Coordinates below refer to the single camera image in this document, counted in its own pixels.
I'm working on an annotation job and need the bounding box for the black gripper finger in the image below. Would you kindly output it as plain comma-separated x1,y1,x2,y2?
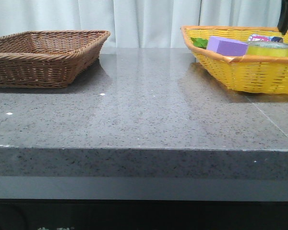
277,0,288,35

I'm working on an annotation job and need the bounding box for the yellow clear tape roll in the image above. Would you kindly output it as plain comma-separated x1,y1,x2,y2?
246,41,288,57

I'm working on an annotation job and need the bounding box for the purple labelled black-capped bottle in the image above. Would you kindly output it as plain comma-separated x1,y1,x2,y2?
248,34,283,43

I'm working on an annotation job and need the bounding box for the yellow woven basket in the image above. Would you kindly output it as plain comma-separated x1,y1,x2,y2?
180,25,288,94

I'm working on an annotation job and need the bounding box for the purple foam block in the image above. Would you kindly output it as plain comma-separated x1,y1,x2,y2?
206,36,248,56

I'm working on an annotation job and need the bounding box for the white curtain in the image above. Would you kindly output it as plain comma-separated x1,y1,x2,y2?
0,0,281,48

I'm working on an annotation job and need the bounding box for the brown wicker basket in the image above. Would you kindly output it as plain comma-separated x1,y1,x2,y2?
0,30,110,89

